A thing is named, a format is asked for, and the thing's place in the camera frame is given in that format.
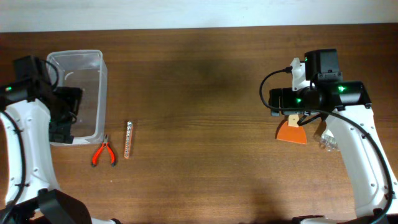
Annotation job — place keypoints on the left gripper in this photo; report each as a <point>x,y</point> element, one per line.
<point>62,132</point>

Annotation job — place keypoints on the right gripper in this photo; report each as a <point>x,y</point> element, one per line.
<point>285,94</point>

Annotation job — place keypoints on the orange scraper wooden handle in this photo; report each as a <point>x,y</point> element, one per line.
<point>289,131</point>

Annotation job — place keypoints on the orange socket holder strip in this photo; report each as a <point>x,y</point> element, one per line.
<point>128,141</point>

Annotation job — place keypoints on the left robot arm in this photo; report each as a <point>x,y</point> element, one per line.
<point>37,111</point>

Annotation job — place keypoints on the clear case of screwdriver bits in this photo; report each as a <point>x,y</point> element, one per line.
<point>328,142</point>

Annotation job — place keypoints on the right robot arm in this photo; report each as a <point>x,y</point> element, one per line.
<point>318,90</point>

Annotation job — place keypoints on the clear plastic container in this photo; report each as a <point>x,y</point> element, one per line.
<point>85,93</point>

